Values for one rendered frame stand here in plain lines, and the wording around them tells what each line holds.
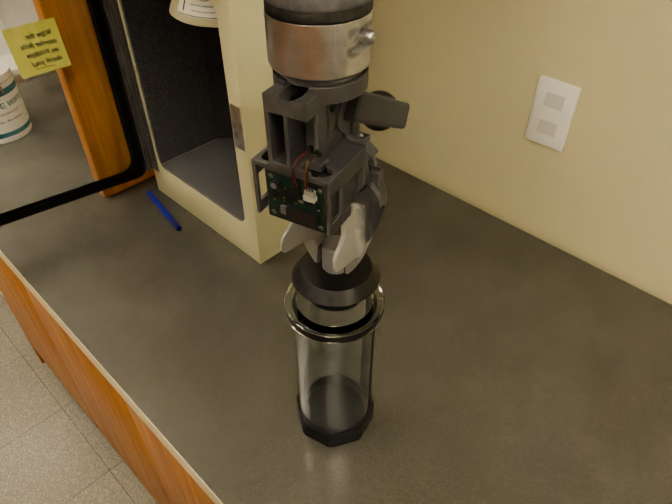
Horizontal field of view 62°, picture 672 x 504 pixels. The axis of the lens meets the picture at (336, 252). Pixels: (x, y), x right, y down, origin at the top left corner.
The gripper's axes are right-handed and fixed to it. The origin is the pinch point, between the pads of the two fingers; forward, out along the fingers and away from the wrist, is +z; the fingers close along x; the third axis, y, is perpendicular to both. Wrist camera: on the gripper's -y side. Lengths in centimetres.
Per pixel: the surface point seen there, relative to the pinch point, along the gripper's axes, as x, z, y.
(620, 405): 33.1, 29.4, -19.7
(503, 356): 16.8, 29.3, -20.2
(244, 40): -25.1, -9.5, -21.0
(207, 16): -34.0, -10.0, -24.7
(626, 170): 24, 12, -50
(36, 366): -130, 122, -17
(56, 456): -97, 123, 3
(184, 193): -47, 25, -25
